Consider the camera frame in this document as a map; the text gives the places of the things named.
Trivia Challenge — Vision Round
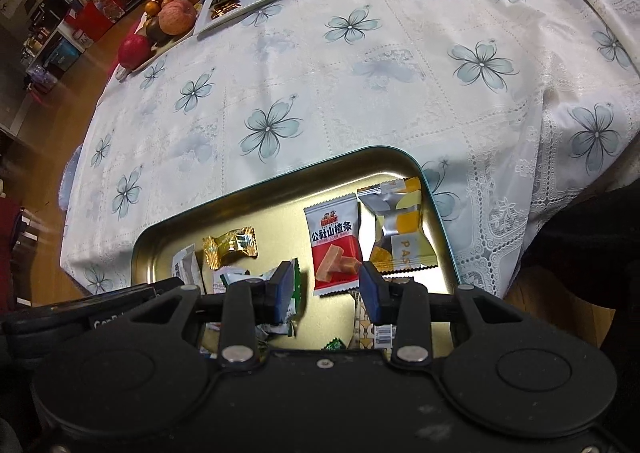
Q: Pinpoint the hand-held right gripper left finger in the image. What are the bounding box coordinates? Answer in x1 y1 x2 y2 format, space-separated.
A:
120 260 299 366

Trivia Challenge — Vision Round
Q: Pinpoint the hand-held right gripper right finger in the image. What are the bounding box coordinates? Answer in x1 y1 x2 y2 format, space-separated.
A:
359 261 533 368

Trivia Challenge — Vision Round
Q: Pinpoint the blue-green snack packet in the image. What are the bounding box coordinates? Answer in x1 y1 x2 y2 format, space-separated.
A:
250 258 302 337

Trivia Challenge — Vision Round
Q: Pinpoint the brown patterned snack packet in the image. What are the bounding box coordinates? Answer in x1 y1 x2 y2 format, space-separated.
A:
349 277 402 350

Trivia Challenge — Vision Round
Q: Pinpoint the red and white snack packet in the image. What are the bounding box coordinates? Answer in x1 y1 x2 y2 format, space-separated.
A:
303 196 364 297

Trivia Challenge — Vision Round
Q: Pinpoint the gold candy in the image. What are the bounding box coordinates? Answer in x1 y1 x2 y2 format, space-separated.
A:
202 226 259 268

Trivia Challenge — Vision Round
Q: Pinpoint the silver and yellow snack packet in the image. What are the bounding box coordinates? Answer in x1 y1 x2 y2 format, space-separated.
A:
356 176 439 275

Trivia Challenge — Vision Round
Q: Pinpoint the gold metal tin tray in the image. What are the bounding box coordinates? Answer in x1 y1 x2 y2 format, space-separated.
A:
131 146 459 352

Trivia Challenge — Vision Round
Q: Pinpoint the small white snack packet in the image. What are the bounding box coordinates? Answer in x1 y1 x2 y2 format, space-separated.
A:
172 243 201 285

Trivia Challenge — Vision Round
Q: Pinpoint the white floral tablecloth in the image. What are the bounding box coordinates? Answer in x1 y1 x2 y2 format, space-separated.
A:
60 0 640 300

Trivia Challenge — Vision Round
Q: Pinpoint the person's dark clothing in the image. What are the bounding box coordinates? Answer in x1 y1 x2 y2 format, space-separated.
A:
504 182 640 386

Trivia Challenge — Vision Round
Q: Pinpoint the wooden fruit tray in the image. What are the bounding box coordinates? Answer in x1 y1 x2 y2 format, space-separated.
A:
115 0 212 82

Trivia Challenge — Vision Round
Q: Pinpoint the red round fruit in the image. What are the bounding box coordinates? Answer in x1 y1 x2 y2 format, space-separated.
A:
117 34 152 69

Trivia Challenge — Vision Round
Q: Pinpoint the dark brown fruit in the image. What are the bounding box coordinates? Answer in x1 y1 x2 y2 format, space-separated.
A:
144 16 169 42

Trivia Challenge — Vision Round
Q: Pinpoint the pale pink apple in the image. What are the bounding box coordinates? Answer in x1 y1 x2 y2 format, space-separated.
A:
158 0 197 37

